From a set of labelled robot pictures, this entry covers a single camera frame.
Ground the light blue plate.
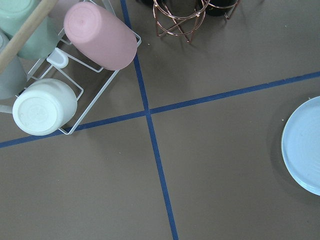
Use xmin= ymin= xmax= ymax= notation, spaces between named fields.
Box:
xmin=281 ymin=96 xmax=320 ymax=196

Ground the copper wire bottle holder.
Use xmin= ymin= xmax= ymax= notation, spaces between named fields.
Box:
xmin=152 ymin=0 xmax=232 ymax=44

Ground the white plastic cup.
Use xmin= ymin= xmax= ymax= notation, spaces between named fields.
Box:
xmin=12 ymin=78 xmax=78 ymax=136

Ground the pink plastic cup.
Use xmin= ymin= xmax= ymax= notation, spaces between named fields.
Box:
xmin=63 ymin=2 xmax=137 ymax=71

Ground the wooden rack handle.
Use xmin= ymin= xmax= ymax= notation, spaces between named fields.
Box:
xmin=0 ymin=0 xmax=58 ymax=73

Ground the mint green plastic cup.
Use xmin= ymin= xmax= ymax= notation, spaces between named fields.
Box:
xmin=0 ymin=0 xmax=60 ymax=60

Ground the grey plastic cup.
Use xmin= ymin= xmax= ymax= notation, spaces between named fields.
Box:
xmin=0 ymin=29 xmax=28 ymax=100

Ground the white wire cup rack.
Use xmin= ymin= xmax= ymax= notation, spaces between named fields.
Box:
xmin=15 ymin=0 xmax=142 ymax=136

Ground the dark wine bottle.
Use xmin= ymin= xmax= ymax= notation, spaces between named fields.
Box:
xmin=205 ymin=0 xmax=241 ymax=20

